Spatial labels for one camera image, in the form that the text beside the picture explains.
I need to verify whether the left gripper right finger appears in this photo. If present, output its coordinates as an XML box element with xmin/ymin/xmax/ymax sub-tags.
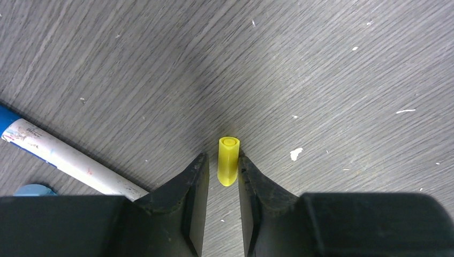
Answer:
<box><xmin>238</xmin><ymin>153</ymin><xmax>453</xmax><ymax>256</ymax></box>

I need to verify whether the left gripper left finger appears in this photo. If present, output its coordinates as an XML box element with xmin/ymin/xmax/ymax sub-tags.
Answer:
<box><xmin>1</xmin><ymin>153</ymin><xmax>209</xmax><ymax>256</ymax></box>

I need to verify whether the yellow pen cap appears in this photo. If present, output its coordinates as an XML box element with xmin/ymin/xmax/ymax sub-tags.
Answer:
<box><xmin>217</xmin><ymin>137</ymin><xmax>240</xmax><ymax>187</ymax></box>

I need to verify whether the white marker with blue cap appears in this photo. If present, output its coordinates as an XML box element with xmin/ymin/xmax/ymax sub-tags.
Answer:
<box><xmin>1</xmin><ymin>106</ymin><xmax>148</xmax><ymax>201</ymax></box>

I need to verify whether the blue pen cap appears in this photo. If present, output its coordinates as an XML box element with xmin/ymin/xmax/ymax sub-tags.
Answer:
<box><xmin>13</xmin><ymin>184</ymin><xmax>57</xmax><ymax>197</ymax></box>

